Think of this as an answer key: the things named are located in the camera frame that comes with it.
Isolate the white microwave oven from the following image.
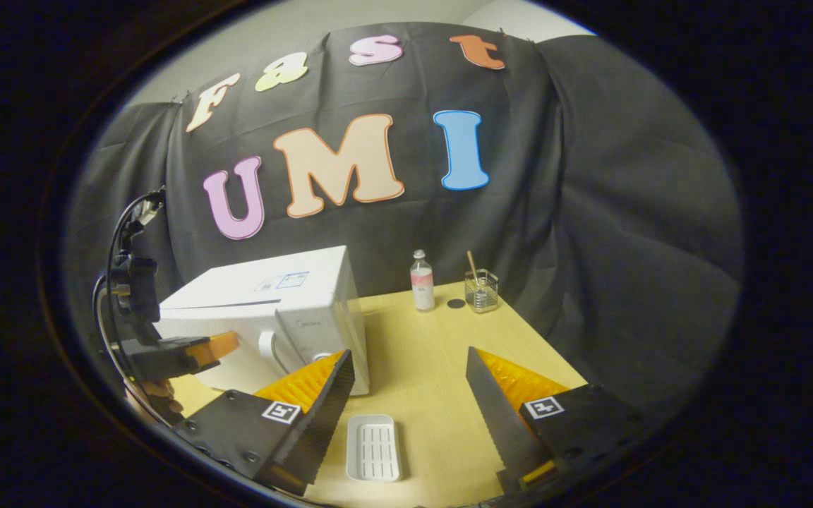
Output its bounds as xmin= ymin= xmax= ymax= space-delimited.
xmin=156 ymin=245 xmax=371 ymax=397

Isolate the small clear bottle pink label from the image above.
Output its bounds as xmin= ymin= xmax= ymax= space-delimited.
xmin=410 ymin=249 xmax=435 ymax=313

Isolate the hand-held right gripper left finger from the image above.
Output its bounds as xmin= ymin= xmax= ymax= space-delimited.
xmin=174 ymin=349 xmax=356 ymax=496

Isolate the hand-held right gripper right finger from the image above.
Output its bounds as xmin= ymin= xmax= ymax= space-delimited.
xmin=466 ymin=346 xmax=651 ymax=495

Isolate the clear glass cup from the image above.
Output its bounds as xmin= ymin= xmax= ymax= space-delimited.
xmin=464 ymin=269 xmax=500 ymax=314

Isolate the black backdrop cloth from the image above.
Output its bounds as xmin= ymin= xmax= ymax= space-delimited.
xmin=64 ymin=21 xmax=745 ymax=417

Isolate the small white plastic tray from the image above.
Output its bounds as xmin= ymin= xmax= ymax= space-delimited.
xmin=346 ymin=413 xmax=403 ymax=483

